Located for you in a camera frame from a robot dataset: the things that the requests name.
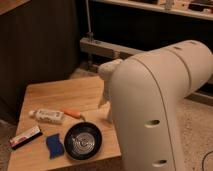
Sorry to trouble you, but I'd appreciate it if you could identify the blue sponge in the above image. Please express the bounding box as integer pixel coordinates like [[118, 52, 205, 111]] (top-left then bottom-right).
[[46, 134, 64, 159]]

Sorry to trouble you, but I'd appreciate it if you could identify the black red toothpaste box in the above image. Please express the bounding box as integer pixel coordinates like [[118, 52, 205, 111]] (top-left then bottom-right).
[[9, 125, 42, 150]]

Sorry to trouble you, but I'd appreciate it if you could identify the metal vertical pole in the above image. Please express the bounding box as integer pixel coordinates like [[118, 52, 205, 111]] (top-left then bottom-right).
[[85, 0, 94, 42]]

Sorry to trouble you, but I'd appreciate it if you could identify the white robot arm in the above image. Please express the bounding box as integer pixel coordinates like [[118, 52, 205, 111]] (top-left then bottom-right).
[[98, 40, 213, 171]]

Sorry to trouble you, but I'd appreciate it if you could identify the black ceramic bowl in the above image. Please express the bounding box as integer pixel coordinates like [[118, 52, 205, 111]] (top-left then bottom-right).
[[64, 122, 102, 160]]

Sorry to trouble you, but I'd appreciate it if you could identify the wooden shelf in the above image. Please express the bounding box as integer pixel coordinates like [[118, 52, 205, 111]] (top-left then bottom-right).
[[93, 0, 213, 21]]

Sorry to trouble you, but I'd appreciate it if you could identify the orange carrot toy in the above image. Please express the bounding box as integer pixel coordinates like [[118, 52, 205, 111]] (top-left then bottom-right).
[[62, 109, 85, 120]]

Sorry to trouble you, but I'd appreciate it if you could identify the grey metal beam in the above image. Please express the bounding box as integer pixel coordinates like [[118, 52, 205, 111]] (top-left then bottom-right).
[[80, 37, 142, 59]]

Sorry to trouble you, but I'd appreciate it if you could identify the white plastic bottle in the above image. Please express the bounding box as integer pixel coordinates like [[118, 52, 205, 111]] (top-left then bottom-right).
[[29, 109, 64, 124]]

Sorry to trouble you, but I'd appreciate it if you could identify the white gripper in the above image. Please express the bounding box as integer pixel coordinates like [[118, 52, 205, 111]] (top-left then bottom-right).
[[97, 58, 124, 109]]

